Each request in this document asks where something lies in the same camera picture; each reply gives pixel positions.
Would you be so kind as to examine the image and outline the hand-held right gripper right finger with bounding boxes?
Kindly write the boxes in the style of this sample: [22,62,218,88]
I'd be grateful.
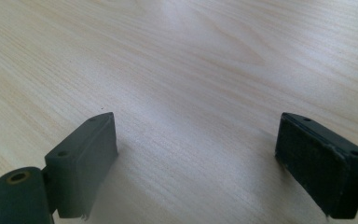
[274,112,358,220]

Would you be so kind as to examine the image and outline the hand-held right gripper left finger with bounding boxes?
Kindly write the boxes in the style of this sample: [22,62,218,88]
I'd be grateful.
[44,111,119,220]

